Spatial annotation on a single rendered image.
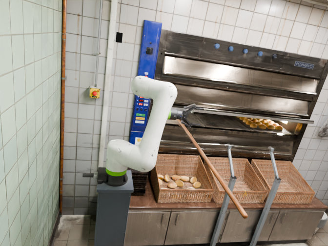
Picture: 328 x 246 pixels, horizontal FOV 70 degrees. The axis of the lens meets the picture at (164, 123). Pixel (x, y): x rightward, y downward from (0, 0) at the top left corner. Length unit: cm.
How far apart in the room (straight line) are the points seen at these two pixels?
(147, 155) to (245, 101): 168
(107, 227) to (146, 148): 58
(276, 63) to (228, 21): 72
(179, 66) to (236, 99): 74
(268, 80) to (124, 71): 151
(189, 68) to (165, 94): 110
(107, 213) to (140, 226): 95
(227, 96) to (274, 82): 53
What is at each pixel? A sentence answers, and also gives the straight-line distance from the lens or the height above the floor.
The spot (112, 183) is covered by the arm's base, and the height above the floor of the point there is 122.
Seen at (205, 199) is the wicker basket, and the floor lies 59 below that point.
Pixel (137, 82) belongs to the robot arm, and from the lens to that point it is 139.
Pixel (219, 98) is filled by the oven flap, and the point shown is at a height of 153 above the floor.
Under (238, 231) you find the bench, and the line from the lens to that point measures 287.
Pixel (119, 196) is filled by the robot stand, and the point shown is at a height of 114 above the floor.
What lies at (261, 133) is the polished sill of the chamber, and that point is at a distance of 299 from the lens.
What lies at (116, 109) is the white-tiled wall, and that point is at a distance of 237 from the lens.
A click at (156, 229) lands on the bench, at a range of 250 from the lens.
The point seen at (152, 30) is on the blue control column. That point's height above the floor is 208.
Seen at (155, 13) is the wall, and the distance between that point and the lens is 229.
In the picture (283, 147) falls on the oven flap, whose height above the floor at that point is 102.
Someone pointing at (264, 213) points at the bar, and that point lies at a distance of 277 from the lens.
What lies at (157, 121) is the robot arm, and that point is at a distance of 130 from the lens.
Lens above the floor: 204
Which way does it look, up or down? 20 degrees down
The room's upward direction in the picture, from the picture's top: 10 degrees clockwise
